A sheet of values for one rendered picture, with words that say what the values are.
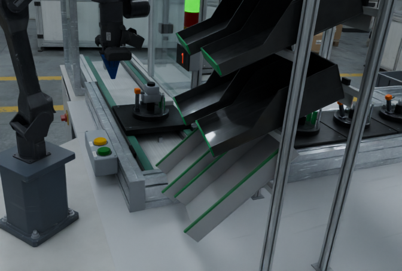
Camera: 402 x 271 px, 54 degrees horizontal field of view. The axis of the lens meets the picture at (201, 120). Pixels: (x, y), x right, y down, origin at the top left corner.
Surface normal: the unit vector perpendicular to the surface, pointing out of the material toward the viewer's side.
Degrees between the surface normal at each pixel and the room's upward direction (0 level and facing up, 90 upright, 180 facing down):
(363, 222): 0
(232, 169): 45
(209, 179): 90
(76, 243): 0
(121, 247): 0
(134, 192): 90
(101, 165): 90
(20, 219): 90
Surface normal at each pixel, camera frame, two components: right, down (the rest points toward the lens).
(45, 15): 0.25, 0.40
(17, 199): -0.50, 0.31
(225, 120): -0.35, -0.82
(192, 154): -0.64, -0.63
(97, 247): 0.07, -0.92
